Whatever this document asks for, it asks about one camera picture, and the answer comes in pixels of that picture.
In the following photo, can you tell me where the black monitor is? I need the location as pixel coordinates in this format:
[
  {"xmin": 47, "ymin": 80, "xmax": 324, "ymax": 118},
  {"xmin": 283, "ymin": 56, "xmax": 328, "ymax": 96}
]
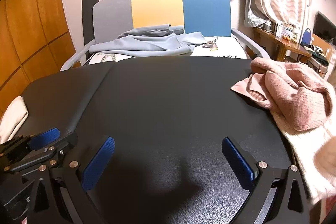
[{"xmin": 314, "ymin": 11, "xmax": 336, "ymax": 39}]

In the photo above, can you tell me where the grey yellow blue chair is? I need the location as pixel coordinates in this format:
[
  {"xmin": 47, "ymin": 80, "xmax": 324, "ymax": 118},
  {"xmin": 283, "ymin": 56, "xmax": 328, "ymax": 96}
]
[{"xmin": 60, "ymin": 0, "xmax": 269, "ymax": 72}]

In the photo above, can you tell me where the grey-blue garment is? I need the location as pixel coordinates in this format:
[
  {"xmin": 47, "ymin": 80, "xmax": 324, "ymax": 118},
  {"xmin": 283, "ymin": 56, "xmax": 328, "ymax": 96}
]
[{"xmin": 89, "ymin": 24, "xmax": 208, "ymax": 58}]

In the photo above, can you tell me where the cluttered wooden desk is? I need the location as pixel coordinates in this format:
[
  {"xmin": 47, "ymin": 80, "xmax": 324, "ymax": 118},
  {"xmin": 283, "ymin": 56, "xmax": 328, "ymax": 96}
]
[{"xmin": 253, "ymin": 27, "xmax": 313, "ymax": 63}]

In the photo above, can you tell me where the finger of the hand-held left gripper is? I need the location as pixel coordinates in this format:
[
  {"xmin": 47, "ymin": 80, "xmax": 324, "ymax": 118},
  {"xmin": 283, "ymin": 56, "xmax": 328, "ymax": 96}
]
[
  {"xmin": 0, "ymin": 128, "xmax": 61, "ymax": 161},
  {"xmin": 4, "ymin": 132, "xmax": 78, "ymax": 175}
]

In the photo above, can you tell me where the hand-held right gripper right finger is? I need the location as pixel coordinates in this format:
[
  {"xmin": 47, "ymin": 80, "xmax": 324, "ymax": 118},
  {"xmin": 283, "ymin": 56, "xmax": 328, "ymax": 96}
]
[{"xmin": 222, "ymin": 137, "xmax": 310, "ymax": 224}]

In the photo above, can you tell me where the cream cloth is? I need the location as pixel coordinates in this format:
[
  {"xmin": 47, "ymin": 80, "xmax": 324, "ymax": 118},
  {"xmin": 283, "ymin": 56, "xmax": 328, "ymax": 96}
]
[{"xmin": 0, "ymin": 96, "xmax": 29, "ymax": 144}]

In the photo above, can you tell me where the cream knit garment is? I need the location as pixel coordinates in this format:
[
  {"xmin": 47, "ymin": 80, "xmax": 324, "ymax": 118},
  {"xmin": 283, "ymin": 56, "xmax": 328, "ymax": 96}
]
[{"xmin": 273, "ymin": 106, "xmax": 336, "ymax": 206}]

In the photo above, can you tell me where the pink knit sweater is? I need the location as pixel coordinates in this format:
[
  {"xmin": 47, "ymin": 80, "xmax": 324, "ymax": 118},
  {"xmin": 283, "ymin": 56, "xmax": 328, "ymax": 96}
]
[{"xmin": 230, "ymin": 57, "xmax": 334, "ymax": 131}]

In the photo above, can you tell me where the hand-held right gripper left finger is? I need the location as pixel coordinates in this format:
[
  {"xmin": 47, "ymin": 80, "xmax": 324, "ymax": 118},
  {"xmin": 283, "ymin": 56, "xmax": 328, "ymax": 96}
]
[{"xmin": 28, "ymin": 136, "xmax": 116, "ymax": 224}]

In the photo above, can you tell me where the wooden wardrobe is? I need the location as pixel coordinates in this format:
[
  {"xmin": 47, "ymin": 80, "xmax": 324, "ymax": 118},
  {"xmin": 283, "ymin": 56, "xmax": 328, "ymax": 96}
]
[{"xmin": 0, "ymin": 0, "xmax": 79, "ymax": 119}]

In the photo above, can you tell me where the white printed seat cushion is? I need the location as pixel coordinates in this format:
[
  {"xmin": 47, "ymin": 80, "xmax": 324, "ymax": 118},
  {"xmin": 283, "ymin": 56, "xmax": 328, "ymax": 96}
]
[{"xmin": 85, "ymin": 35, "xmax": 248, "ymax": 65}]

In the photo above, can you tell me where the row of small containers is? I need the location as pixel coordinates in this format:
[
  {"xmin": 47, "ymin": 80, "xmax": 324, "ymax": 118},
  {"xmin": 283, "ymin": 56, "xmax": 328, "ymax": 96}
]
[{"xmin": 264, "ymin": 21, "xmax": 301, "ymax": 42}]

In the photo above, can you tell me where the dark green bag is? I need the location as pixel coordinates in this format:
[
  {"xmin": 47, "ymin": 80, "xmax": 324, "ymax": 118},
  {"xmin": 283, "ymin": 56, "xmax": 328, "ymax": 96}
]
[{"xmin": 302, "ymin": 42, "xmax": 330, "ymax": 67}]

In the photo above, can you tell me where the small blue chair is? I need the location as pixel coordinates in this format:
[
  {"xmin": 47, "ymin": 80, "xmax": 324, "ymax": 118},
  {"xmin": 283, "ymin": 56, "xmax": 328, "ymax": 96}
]
[{"xmin": 301, "ymin": 28, "xmax": 313, "ymax": 46}]

